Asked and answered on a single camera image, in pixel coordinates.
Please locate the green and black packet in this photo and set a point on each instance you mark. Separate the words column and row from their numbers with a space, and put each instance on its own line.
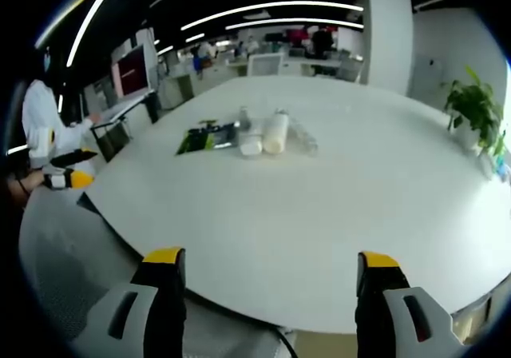
column 207, row 137

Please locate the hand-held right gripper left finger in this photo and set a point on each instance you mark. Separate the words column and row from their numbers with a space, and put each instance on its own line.
column 157, row 294

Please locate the person's left hand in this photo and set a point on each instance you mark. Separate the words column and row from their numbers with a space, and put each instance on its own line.
column 35, row 181

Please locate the large display screen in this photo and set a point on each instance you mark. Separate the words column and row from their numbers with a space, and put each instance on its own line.
column 131, row 72

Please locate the long ceiling light strip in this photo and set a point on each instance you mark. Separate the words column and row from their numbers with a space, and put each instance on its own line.
column 271, row 8
column 93, row 16
column 295, row 22

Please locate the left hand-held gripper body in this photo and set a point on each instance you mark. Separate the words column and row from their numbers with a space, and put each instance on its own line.
column 54, row 178

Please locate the cream white skincare bottle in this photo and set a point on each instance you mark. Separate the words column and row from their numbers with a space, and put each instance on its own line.
column 275, row 132

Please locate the silver capped skincare bottle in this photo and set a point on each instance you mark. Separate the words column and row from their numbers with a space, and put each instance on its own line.
column 244, row 118

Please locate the white side desk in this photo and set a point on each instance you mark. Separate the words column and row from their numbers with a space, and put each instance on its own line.
column 123, row 108

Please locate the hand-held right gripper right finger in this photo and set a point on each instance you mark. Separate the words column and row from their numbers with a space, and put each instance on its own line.
column 383, row 294

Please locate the green potted plant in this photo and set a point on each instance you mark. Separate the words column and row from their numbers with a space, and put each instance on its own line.
column 475, row 106

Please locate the black chair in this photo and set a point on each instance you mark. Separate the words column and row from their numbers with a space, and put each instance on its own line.
column 112, row 140

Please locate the clear skincare bottle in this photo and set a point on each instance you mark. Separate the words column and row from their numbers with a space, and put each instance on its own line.
column 303, row 136

